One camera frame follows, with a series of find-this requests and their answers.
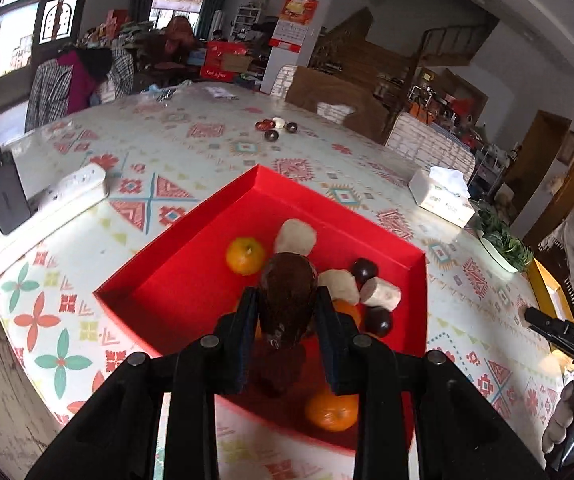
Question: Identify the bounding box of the plaid shirt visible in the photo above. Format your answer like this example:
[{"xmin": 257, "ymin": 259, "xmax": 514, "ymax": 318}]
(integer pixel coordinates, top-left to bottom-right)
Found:
[{"xmin": 25, "ymin": 50, "xmax": 135, "ymax": 132}]

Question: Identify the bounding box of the wooden staircase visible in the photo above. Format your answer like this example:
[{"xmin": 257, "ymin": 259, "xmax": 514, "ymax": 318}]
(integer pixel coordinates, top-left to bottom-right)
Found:
[{"xmin": 312, "ymin": 7, "xmax": 500, "ymax": 91}]

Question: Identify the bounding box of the wooden door with arched windows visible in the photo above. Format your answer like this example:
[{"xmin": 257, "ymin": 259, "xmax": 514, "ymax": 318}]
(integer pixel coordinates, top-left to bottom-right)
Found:
[{"xmin": 0, "ymin": 0, "xmax": 90, "ymax": 81}]

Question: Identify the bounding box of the dark plum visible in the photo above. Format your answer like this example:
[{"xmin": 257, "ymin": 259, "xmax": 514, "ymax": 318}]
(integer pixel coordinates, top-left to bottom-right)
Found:
[
  {"xmin": 364, "ymin": 306, "xmax": 393, "ymax": 338},
  {"xmin": 351, "ymin": 257, "xmax": 379, "ymax": 284}
]

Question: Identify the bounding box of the magenta jacket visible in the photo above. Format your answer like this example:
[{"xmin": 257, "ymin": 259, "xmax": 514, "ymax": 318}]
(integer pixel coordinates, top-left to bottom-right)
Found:
[{"xmin": 57, "ymin": 47, "xmax": 114, "ymax": 113}]

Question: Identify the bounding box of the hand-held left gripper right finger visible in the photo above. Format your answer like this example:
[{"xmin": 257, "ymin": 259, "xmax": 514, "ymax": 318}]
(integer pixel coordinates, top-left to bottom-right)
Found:
[{"xmin": 316, "ymin": 286, "xmax": 548, "ymax": 480}]

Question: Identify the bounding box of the white power strip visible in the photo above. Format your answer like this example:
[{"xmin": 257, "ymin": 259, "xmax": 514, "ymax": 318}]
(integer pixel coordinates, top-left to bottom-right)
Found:
[{"xmin": 0, "ymin": 162, "xmax": 108, "ymax": 301}]

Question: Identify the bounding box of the dark red sweet potato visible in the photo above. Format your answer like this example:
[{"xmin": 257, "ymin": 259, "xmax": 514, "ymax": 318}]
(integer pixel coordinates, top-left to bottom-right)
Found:
[
  {"xmin": 249, "ymin": 342, "xmax": 308, "ymax": 400},
  {"xmin": 258, "ymin": 252, "xmax": 319, "ymax": 350}
]

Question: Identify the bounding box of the pale yam piece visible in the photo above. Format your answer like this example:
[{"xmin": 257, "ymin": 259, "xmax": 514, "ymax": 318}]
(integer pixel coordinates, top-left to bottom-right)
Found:
[
  {"xmin": 317, "ymin": 269, "xmax": 359, "ymax": 303},
  {"xmin": 359, "ymin": 276, "xmax": 402, "ymax": 311},
  {"xmin": 273, "ymin": 218, "xmax": 318, "ymax": 257}
]

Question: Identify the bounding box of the patterned tablecloth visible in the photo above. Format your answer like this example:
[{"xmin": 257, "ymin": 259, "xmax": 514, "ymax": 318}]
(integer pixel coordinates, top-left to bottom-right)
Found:
[{"xmin": 0, "ymin": 82, "xmax": 574, "ymax": 480}]

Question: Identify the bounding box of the red cardboard tray box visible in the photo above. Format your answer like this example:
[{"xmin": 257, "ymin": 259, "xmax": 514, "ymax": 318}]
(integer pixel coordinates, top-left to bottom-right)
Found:
[{"xmin": 93, "ymin": 164, "xmax": 428, "ymax": 457}]

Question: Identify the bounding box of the red wall calendar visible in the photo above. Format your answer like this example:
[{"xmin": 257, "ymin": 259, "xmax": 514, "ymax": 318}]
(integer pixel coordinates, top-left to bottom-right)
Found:
[{"xmin": 268, "ymin": 0, "xmax": 319, "ymax": 53}]

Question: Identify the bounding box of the orange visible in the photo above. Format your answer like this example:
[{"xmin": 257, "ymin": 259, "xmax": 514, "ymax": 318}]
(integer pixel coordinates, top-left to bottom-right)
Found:
[
  {"xmin": 225, "ymin": 236, "xmax": 266, "ymax": 277},
  {"xmin": 334, "ymin": 299, "xmax": 363, "ymax": 333},
  {"xmin": 304, "ymin": 391, "xmax": 360, "ymax": 433}
]

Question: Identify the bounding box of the golden cardboard box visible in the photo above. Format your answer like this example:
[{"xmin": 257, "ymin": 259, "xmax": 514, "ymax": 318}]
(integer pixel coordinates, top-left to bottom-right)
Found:
[{"xmin": 526, "ymin": 257, "xmax": 574, "ymax": 321}]

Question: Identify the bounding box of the white oval plate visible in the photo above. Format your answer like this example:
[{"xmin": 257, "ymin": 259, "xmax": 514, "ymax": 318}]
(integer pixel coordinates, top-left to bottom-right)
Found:
[{"xmin": 474, "ymin": 220, "xmax": 533, "ymax": 275}]

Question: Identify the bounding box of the brown wooden door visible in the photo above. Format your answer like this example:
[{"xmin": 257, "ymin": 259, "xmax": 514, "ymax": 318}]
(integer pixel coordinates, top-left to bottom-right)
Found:
[{"xmin": 507, "ymin": 110, "xmax": 573, "ymax": 221}]

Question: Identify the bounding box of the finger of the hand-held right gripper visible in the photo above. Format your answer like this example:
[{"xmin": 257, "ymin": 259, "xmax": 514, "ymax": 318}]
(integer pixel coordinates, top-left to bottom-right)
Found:
[{"xmin": 524, "ymin": 306, "xmax": 574, "ymax": 361}]

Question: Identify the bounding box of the white tissue pack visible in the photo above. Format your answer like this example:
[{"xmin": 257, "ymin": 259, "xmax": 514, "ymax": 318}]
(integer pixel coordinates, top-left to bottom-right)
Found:
[{"xmin": 408, "ymin": 165, "xmax": 475, "ymax": 228}]

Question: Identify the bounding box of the brown wooden chair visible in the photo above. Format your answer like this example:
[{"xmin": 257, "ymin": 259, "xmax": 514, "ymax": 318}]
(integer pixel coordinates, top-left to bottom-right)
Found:
[{"xmin": 284, "ymin": 65, "xmax": 393, "ymax": 146}]

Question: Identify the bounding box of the plate of green vegetables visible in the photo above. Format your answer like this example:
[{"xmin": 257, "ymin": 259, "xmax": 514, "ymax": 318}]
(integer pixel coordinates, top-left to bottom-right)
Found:
[{"xmin": 477, "ymin": 207, "xmax": 533, "ymax": 273}]

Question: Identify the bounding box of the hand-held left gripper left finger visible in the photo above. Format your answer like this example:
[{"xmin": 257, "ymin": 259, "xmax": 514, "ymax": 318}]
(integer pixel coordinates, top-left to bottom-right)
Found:
[{"xmin": 26, "ymin": 286, "xmax": 260, "ymax": 480}]

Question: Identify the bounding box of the red gift carton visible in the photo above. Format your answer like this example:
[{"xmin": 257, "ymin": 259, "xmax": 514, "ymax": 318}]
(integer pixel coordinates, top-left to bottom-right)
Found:
[{"xmin": 199, "ymin": 41, "xmax": 253, "ymax": 83}]

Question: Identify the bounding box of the black power adapter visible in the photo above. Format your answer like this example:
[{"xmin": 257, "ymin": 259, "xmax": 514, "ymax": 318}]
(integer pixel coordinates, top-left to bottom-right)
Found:
[{"xmin": 0, "ymin": 142, "xmax": 32, "ymax": 235}]

